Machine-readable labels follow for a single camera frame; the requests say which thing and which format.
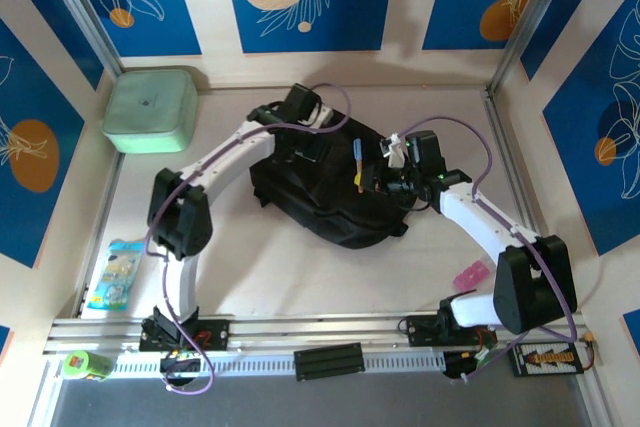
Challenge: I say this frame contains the black backpack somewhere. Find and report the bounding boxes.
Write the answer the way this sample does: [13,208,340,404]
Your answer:
[248,96,410,251]

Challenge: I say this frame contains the pink eraser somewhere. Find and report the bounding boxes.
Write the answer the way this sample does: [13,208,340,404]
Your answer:
[452,259,490,292]

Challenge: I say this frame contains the mint green zip case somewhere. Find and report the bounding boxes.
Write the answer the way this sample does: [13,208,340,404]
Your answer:
[101,66,200,155]

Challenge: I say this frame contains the black slotted block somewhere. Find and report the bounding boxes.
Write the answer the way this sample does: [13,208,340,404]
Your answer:
[293,341,365,382]

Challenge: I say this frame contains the blue sticker packet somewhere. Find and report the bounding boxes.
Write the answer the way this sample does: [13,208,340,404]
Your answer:
[85,239,147,312]

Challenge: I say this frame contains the grey metal plate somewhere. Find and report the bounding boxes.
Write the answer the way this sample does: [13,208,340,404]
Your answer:
[49,375,592,427]

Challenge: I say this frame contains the black board with yellow connectors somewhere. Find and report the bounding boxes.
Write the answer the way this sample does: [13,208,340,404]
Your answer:
[507,340,584,377]

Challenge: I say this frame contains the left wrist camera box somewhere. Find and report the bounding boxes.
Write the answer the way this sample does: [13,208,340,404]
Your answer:
[307,103,335,130]

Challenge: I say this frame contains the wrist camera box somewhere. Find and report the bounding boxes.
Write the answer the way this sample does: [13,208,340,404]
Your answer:
[307,103,335,130]
[379,131,409,169]

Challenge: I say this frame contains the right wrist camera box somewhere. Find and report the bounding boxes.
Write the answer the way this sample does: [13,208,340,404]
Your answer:
[379,131,409,169]

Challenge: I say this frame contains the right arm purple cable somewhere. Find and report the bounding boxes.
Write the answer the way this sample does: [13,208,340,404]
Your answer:
[399,116,577,384]

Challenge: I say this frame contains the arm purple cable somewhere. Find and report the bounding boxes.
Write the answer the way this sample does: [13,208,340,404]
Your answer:
[399,116,577,384]
[143,82,352,395]

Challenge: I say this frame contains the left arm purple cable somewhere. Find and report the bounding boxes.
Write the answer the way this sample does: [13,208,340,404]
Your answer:
[143,82,352,395]

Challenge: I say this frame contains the aluminium side rail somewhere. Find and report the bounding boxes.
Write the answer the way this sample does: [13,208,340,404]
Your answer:
[480,88,561,307]
[74,153,125,318]

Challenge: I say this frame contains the aluminium front rail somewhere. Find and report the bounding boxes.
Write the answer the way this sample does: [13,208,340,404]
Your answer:
[42,310,589,356]

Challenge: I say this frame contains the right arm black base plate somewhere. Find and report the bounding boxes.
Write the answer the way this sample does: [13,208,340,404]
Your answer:
[405,314,497,348]

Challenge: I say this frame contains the aluminium corner post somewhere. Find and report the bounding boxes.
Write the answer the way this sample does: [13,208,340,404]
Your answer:
[489,0,581,93]
[37,0,124,76]

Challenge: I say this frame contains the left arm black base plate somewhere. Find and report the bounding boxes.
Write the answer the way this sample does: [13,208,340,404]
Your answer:
[138,317,231,352]

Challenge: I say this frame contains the white slotted cable duct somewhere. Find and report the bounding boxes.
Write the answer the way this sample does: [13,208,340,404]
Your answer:
[107,349,447,380]

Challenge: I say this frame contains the red and black wire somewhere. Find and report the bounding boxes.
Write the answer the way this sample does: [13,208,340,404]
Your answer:
[579,330,600,369]

